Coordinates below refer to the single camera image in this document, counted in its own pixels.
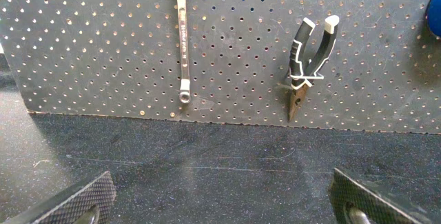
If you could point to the metal hook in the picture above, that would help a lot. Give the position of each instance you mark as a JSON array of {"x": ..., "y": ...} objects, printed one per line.
[{"x": 317, "y": 77}]

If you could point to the black and white pliers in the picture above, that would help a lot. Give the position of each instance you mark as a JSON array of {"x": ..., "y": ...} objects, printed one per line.
[{"x": 297, "y": 58}]

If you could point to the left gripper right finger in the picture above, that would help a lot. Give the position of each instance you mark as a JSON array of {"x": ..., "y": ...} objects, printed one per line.
[{"x": 372, "y": 203}]

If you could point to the roll of blue tape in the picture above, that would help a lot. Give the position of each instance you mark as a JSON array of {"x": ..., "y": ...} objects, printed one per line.
[{"x": 435, "y": 13}]

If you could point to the wrench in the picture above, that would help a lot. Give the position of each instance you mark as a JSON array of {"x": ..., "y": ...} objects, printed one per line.
[{"x": 183, "y": 45}]

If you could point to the black pegboard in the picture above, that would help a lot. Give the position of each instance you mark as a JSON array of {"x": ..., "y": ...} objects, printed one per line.
[{"x": 103, "y": 62}]

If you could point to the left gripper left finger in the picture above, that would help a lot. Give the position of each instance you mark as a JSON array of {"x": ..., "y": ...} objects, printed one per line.
[{"x": 79, "y": 203}]

